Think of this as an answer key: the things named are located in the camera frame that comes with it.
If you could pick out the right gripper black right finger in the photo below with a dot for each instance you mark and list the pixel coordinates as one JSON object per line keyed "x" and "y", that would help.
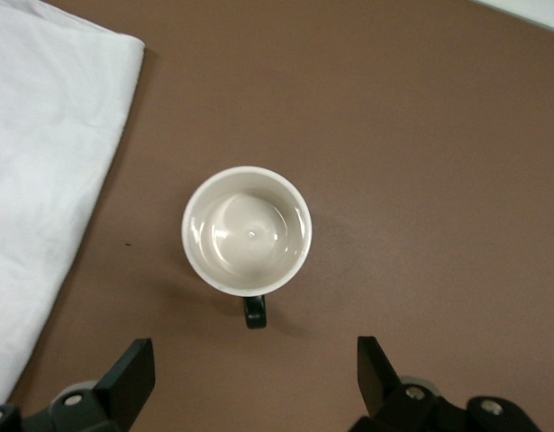
{"x": 375, "y": 382}

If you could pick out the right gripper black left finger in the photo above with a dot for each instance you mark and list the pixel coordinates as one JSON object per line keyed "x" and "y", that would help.
{"x": 123, "y": 387}

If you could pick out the white folded cloth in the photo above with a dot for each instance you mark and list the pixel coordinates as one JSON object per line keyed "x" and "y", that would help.
{"x": 42, "y": 157}

